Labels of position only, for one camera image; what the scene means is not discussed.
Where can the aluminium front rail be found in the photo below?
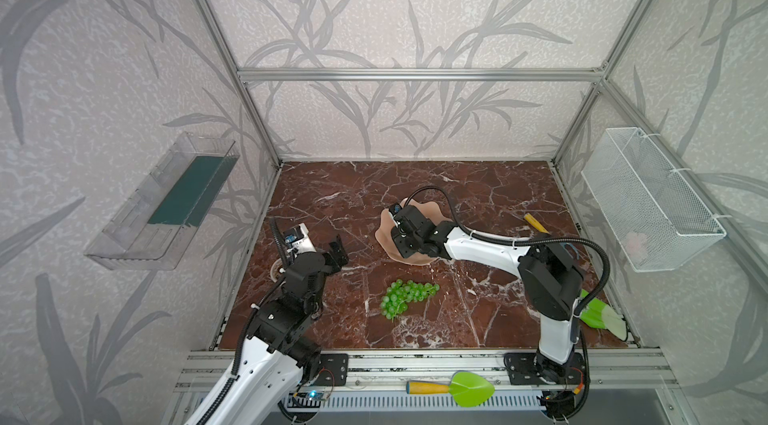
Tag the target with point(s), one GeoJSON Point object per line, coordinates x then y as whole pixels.
{"type": "Point", "coordinates": [390, 369]}

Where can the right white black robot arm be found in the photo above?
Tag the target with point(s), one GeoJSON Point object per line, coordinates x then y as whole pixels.
{"type": "Point", "coordinates": [550, 277]}

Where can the green fake grape bunch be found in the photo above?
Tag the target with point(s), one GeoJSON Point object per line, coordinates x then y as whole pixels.
{"type": "Point", "coordinates": [400, 294]}

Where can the small circuit board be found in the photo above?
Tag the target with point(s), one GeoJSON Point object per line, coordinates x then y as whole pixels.
{"type": "Point", "coordinates": [313, 398]}

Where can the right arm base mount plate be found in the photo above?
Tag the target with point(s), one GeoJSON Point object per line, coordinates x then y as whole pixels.
{"type": "Point", "coordinates": [533, 368]}

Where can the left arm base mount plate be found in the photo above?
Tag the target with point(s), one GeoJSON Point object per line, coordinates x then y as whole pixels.
{"type": "Point", "coordinates": [326, 370]}

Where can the green toy trowel yellow handle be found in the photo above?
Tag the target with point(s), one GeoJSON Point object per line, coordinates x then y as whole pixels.
{"type": "Point", "coordinates": [467, 389]}

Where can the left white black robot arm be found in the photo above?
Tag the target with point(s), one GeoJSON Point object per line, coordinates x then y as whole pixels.
{"type": "Point", "coordinates": [273, 356]}

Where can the pink object in basket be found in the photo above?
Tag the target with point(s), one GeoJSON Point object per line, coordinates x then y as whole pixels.
{"type": "Point", "coordinates": [636, 246]}

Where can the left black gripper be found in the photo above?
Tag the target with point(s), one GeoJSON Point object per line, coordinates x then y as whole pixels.
{"type": "Point", "coordinates": [330, 254]}

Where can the green pad in shelf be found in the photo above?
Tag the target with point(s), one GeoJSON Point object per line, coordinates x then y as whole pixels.
{"type": "Point", "coordinates": [190, 198]}

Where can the blue toy rake yellow handle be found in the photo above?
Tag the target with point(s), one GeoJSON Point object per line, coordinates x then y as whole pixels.
{"type": "Point", "coordinates": [534, 223]}

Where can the white wire mesh basket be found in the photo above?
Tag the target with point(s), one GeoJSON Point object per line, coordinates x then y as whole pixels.
{"type": "Point", "coordinates": [639, 189]}

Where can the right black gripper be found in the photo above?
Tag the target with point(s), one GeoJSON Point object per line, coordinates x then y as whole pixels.
{"type": "Point", "coordinates": [405, 228]}

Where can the pink scalloped fruit bowl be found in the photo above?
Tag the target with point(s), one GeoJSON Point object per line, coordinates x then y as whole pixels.
{"type": "Point", "coordinates": [430, 209]}

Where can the clear plastic wall shelf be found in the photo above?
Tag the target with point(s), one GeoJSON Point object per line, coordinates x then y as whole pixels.
{"type": "Point", "coordinates": [154, 227]}

